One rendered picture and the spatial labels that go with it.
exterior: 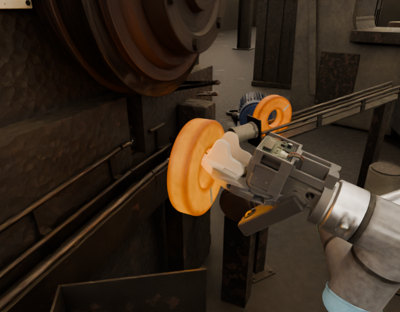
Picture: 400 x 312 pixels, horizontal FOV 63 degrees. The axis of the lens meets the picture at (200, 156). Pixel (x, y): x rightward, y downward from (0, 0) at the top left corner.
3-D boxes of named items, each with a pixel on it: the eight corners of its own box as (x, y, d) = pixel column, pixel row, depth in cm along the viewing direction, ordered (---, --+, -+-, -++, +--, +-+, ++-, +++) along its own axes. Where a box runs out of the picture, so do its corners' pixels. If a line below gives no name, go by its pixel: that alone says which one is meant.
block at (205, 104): (176, 173, 108) (174, 103, 98) (187, 164, 115) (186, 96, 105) (205, 180, 104) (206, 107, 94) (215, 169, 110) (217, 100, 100)
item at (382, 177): (342, 279, 140) (369, 171, 118) (345, 261, 149) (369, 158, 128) (374, 288, 135) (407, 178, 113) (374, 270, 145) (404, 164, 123)
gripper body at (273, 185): (266, 129, 50) (344, 161, 46) (249, 173, 54) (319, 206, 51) (251, 147, 44) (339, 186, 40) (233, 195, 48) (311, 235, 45)
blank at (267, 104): (263, 144, 121) (269, 147, 118) (244, 116, 112) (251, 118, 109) (291, 116, 123) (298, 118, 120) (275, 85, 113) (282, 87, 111)
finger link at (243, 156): (208, 117, 53) (261, 140, 50) (200, 148, 56) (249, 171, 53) (200, 124, 50) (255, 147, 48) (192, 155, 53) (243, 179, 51)
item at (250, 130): (227, 142, 114) (226, 125, 111) (248, 134, 117) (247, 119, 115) (237, 147, 109) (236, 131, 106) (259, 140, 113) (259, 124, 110)
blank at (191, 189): (159, 145, 44) (181, 149, 43) (207, 104, 56) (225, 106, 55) (173, 230, 52) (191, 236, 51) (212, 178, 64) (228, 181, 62)
